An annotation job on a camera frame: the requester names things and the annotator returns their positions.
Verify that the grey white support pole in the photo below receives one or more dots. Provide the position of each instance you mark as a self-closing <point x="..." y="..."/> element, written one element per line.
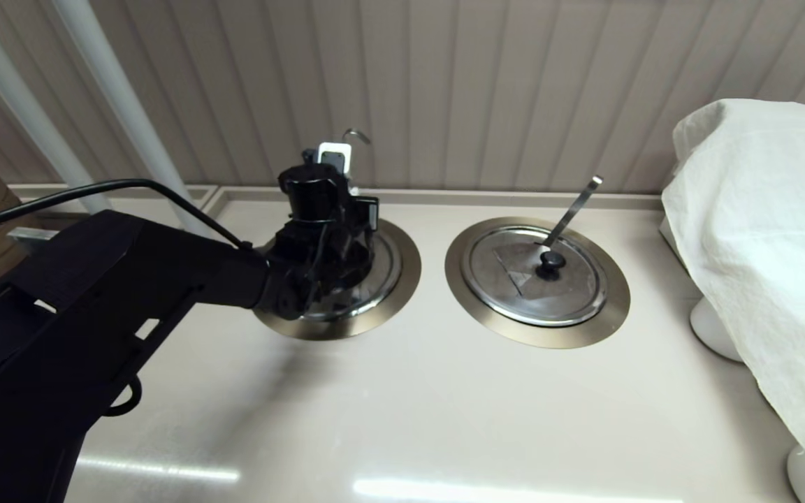
<point x="25" y="105"/>
<point x="123" y="105"/>

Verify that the clear acrylic block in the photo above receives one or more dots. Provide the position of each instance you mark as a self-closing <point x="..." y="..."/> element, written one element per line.
<point x="28" y="237"/>

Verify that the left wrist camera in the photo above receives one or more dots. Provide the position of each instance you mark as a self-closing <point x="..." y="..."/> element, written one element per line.
<point x="335" y="159"/>

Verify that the hinged steel lid black knob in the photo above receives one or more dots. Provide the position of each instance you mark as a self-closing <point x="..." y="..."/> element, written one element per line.
<point x="570" y="292"/>
<point x="388" y="269"/>

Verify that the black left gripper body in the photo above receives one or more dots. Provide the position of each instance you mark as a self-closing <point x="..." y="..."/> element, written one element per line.
<point x="366" y="213"/>

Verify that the white woven cloth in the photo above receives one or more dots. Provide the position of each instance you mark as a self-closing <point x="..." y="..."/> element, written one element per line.
<point x="759" y="244"/>

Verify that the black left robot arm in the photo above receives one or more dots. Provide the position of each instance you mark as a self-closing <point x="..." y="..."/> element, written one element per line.
<point x="95" y="293"/>

